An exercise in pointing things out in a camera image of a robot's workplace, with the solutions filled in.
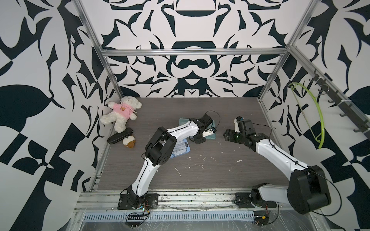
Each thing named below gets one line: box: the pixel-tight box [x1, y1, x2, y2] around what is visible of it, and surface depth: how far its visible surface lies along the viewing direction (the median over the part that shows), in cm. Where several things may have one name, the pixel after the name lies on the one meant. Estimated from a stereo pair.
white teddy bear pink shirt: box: [100, 96, 143, 133], surface depth 103 cm
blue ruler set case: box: [170, 138, 191, 159], surface depth 93 cm
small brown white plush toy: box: [122, 135, 136, 149], surface depth 95 cm
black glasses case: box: [106, 127, 134, 145], surface depth 97 cm
